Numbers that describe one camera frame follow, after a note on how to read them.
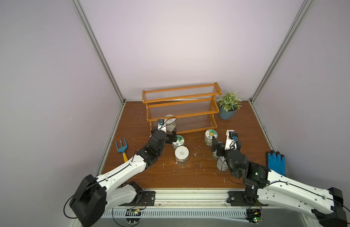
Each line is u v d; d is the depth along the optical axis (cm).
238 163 50
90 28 79
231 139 58
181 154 79
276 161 84
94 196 40
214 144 63
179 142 86
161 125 68
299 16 74
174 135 74
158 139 59
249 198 63
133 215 72
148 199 73
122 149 92
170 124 94
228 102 95
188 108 93
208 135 89
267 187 48
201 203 73
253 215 69
